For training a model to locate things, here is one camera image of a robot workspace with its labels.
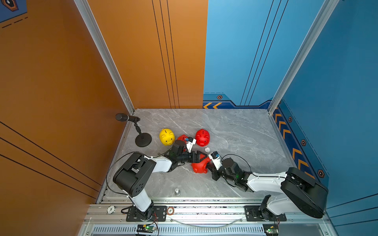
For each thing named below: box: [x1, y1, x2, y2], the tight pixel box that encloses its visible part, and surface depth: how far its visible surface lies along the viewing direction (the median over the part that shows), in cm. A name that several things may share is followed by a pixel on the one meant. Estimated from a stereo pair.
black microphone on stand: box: [115, 113, 153, 148], surface depth 102 cm
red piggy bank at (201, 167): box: [190, 153, 211, 174], surface depth 83 cm
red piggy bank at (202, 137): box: [194, 128, 211, 148], surface depth 96 cm
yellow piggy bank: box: [159, 128, 176, 147], surface depth 96 cm
